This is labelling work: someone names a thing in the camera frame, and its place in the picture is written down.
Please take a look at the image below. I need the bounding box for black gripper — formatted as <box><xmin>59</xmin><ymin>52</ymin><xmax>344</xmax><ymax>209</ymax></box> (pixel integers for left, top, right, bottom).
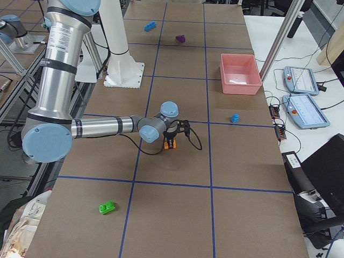
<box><xmin>163</xmin><ymin>130</ymin><xmax>177</xmax><ymax>148</ymax></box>

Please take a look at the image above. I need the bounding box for orange toy block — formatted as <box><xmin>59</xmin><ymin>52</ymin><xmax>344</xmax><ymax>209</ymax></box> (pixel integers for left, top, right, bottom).
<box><xmin>164</xmin><ymin>141</ymin><xmax>177</xmax><ymax>150</ymax></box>

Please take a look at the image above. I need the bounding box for purple toy block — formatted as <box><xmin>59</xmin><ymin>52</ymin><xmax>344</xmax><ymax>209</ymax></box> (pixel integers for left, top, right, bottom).
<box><xmin>175</xmin><ymin>35</ymin><xmax>186</xmax><ymax>44</ymax></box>

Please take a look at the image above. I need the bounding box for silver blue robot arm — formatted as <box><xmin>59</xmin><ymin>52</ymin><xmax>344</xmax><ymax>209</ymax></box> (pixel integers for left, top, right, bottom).
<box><xmin>21</xmin><ymin>1</ymin><xmax>178</xmax><ymax>163</ymax></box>
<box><xmin>1</xmin><ymin>15</ymin><xmax>46</xmax><ymax>54</ymax></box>

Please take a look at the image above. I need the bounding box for pink plastic box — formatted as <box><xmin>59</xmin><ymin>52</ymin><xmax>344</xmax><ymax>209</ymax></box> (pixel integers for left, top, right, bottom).
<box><xmin>219</xmin><ymin>53</ymin><xmax>262</xmax><ymax>95</ymax></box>

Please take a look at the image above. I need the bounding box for black orange connector box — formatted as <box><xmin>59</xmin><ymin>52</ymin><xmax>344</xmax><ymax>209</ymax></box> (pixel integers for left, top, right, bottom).
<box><xmin>268</xmin><ymin>105</ymin><xmax>280</xmax><ymax>119</ymax></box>

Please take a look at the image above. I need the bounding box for small blue toy block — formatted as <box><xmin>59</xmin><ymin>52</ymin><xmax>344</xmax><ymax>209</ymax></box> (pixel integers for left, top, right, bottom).
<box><xmin>230</xmin><ymin>113</ymin><xmax>240</xmax><ymax>123</ymax></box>

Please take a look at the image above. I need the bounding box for green toy block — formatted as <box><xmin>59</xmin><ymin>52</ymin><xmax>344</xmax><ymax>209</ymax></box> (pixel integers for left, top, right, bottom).
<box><xmin>98</xmin><ymin>200</ymin><xmax>116</xmax><ymax>214</ymax></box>

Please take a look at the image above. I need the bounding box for long blue toy block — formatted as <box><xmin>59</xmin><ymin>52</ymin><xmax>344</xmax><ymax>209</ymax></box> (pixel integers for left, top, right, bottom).
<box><xmin>144</xmin><ymin>21</ymin><xmax>156</xmax><ymax>32</ymax></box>

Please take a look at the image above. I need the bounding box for lower teach pendant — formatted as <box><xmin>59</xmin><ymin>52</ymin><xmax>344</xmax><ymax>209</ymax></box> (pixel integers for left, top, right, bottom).
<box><xmin>282</xmin><ymin>94</ymin><xmax>331</xmax><ymax>129</ymax></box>

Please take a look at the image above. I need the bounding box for teach pendant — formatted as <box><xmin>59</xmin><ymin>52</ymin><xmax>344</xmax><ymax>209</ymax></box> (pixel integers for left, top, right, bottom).
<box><xmin>282</xmin><ymin>94</ymin><xmax>331</xmax><ymax>129</ymax></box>
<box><xmin>283</xmin><ymin>66</ymin><xmax>319</xmax><ymax>96</ymax></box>

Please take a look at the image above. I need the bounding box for upper teach pendant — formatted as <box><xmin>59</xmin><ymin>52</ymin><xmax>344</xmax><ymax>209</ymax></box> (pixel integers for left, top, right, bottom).
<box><xmin>283</xmin><ymin>66</ymin><xmax>319</xmax><ymax>96</ymax></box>

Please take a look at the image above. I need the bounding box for black office chair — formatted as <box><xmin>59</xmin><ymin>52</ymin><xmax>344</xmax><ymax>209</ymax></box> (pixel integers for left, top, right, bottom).
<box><xmin>282</xmin><ymin>134</ymin><xmax>343</xmax><ymax>249</ymax></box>

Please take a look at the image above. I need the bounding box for black bottle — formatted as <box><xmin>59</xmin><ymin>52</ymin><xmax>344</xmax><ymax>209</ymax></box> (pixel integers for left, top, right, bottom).
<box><xmin>287</xmin><ymin>11</ymin><xmax>304</xmax><ymax>38</ymax></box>

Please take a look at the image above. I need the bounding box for black camera cable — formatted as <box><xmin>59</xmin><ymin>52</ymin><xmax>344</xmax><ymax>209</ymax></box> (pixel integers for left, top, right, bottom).
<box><xmin>126</xmin><ymin>118</ymin><xmax>203</xmax><ymax>155</ymax></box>

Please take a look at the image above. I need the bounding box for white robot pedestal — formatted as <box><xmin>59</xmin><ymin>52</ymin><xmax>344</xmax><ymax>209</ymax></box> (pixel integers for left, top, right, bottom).
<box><xmin>72</xmin><ymin>0</ymin><xmax>145</xmax><ymax>89</ymax></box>

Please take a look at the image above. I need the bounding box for aluminium frame post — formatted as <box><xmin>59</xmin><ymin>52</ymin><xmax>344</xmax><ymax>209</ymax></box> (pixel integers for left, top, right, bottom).
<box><xmin>260</xmin><ymin>0</ymin><xmax>305</xmax><ymax>82</ymax></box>

